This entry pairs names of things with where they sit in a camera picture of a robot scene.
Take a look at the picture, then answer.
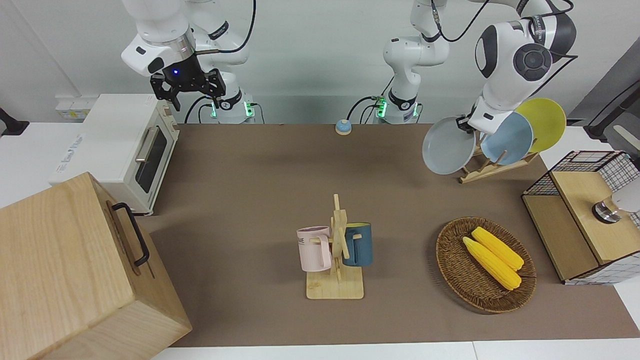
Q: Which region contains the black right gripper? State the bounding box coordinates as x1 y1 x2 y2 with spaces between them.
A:
150 54 226 112

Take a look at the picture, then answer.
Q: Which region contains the gray plate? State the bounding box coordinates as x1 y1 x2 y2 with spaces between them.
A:
422 116 477 176

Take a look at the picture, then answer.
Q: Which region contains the blue plate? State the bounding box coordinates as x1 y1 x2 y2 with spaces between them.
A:
480 112 534 166

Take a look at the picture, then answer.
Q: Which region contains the low wooden plate rack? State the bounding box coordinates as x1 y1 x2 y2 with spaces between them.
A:
459 132 540 184

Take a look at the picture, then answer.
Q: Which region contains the yellow plate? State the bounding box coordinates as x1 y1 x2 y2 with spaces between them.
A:
515 98 567 154

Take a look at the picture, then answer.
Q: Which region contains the white toaster oven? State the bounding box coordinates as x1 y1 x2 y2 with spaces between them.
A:
48 93 181 217

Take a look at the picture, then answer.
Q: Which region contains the brown table mat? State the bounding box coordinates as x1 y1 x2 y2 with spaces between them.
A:
135 123 640 348

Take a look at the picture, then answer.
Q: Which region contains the yellow corn cob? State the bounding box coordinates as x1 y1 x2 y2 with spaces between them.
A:
471 226 525 272
462 236 522 291

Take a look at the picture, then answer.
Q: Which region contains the brown wicker basket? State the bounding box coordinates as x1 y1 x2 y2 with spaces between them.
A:
436 216 537 314

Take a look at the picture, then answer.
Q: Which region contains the dark blue mug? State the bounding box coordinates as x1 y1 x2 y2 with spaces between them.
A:
342 222 374 267

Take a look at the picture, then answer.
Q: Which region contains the metal cup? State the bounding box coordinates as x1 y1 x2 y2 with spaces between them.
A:
592 177 640 224

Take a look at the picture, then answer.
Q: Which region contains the pink mug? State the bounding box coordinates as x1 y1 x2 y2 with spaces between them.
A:
296 226 333 273

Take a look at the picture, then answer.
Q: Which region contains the wooden mug tree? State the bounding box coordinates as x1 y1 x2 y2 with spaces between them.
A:
306 194 365 300

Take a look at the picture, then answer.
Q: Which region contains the large wooden box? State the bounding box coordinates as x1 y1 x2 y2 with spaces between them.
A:
0 171 193 360

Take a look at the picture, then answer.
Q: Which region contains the black right base cable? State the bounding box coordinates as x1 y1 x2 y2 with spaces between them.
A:
184 95 217 124

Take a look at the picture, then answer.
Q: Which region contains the black base cable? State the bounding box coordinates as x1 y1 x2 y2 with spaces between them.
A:
346 95 382 125
184 95 217 124

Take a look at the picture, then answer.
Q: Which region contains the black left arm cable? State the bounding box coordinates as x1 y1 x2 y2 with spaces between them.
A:
431 0 493 43

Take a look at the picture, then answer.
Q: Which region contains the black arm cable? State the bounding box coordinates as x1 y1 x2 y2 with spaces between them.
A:
197 0 257 54
431 0 493 43

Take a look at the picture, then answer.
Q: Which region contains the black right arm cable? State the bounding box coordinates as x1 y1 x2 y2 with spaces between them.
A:
197 0 257 54

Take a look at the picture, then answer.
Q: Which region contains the black left base cable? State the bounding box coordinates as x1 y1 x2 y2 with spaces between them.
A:
346 95 382 125

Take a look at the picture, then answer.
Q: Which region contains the black box handle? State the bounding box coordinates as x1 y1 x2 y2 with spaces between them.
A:
111 202 151 267

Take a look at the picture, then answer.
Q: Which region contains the wire and wood shelf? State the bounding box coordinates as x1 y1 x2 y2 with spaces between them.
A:
521 150 640 286

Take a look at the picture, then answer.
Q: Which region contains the black clamp mount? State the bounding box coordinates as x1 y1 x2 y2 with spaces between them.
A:
0 107 29 137

